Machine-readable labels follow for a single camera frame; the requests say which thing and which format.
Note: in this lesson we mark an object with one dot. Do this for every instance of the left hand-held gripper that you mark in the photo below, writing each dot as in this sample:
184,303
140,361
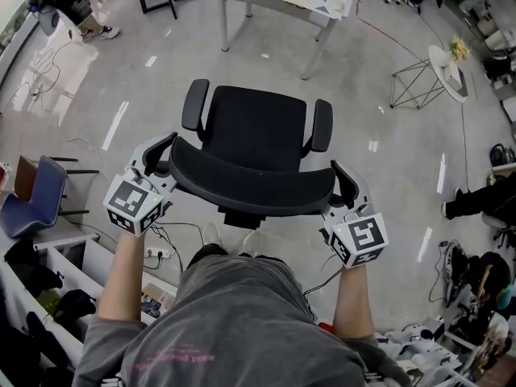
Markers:
129,202

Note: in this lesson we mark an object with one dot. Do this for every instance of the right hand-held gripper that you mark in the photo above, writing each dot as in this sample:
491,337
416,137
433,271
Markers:
363,236

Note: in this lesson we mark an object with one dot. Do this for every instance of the black office chair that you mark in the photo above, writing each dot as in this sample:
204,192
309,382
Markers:
258,127

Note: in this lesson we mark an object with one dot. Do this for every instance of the person's right forearm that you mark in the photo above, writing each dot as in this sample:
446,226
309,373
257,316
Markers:
352,300

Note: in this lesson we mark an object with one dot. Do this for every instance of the person's left forearm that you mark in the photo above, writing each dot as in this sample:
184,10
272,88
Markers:
123,276

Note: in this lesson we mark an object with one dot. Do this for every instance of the blue plastic chair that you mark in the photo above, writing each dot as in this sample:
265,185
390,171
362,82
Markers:
36,204

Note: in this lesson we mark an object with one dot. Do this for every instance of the person's left white shoe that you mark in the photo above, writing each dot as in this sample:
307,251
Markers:
210,237

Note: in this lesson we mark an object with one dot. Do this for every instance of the person's white shoe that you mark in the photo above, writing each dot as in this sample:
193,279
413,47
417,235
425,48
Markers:
252,243
210,237

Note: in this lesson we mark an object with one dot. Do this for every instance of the white power strip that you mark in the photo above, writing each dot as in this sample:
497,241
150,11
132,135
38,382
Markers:
159,252

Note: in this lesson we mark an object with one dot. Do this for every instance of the person's right white shoe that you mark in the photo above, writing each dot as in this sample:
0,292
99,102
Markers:
252,243

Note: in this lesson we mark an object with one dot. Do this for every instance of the person's black shorts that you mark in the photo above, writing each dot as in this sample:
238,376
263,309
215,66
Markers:
207,252

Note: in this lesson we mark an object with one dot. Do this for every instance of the white shelf unit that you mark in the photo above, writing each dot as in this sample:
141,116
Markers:
76,268

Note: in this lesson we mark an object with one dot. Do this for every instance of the black backpack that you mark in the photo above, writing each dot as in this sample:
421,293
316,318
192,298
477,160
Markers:
502,155

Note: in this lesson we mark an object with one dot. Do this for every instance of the white round device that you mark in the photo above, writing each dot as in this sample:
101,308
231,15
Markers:
49,20

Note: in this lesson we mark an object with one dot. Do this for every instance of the yellow flower bunch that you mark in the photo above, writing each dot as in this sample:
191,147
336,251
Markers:
459,48

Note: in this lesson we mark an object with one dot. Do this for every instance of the person's grey t-shirt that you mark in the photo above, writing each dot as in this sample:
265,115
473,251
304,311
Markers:
242,329

